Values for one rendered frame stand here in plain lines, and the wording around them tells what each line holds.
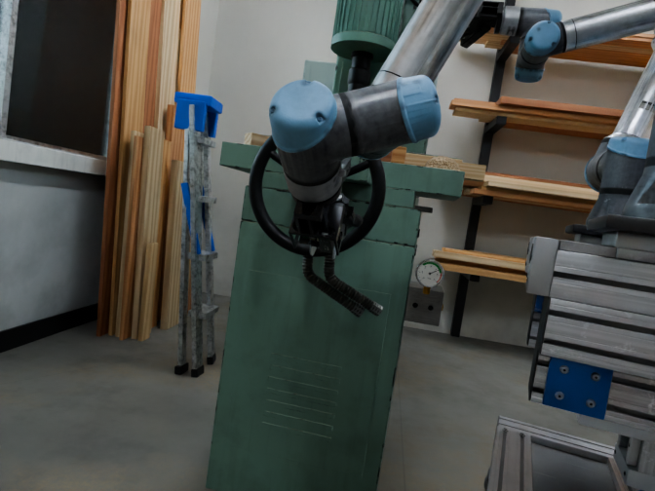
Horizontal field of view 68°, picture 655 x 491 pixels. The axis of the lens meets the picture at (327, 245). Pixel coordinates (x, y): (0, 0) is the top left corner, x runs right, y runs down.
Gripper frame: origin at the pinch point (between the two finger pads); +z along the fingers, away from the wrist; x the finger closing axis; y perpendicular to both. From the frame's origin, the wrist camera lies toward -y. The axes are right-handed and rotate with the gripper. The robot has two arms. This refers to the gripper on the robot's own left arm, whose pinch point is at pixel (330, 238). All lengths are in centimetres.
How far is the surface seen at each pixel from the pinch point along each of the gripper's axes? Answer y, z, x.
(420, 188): -28.0, 22.7, 13.5
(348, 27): -66, 11, -11
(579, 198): -145, 184, 104
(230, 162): -28.2, 22.6, -34.1
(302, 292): -2.6, 37.2, -10.9
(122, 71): -114, 86, -135
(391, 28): -69, 13, 0
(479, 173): -42, 33, 27
